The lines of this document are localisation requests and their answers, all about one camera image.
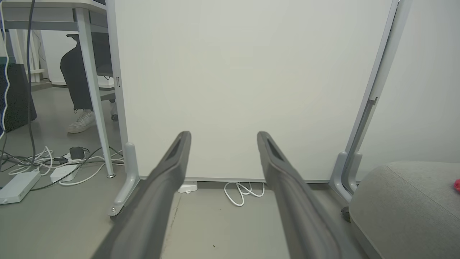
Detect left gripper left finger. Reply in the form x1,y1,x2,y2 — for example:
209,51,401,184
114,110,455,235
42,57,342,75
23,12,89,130
92,131,192,259

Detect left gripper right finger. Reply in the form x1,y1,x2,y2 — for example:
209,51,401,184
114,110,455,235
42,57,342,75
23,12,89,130
257,131,360,259

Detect grey fabric sofa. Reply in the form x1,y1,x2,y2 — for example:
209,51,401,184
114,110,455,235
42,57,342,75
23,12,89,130
349,161,460,259

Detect white sneaker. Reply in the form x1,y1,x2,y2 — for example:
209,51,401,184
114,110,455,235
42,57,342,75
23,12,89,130
66,110,97,134

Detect grey desk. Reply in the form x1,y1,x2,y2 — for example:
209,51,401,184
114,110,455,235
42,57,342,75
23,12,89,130
0,0,116,178

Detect flat white box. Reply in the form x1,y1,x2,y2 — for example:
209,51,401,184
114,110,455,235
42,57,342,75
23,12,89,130
0,171,41,205

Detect person legs black trousers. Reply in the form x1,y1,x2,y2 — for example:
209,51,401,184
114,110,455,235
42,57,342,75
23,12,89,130
60,34,115,112

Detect coiled white cable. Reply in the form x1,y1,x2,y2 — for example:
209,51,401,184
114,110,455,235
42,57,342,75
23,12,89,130
224,181,265,207

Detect white floor cable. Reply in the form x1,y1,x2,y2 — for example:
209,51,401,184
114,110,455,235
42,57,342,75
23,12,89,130
8,146,124,186

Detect white power strip with cables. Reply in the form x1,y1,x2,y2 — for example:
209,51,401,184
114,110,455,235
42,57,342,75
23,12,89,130
0,146,124,191

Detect white partition with grey frame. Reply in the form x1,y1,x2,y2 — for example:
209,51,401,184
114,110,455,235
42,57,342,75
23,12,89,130
341,0,460,195
105,0,400,222

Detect dark hanging cable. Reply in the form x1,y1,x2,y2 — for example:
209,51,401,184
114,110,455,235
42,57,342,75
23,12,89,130
26,0,37,165

